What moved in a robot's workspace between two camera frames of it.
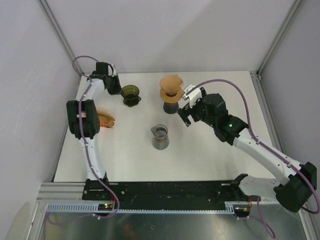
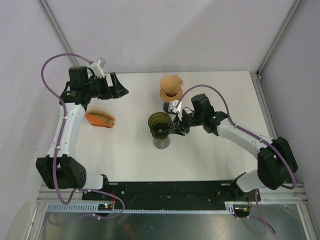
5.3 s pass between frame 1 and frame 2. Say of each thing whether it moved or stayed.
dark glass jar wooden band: stayed
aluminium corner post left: stayed
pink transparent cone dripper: stayed
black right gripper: moved
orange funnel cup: stayed
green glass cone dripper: moved
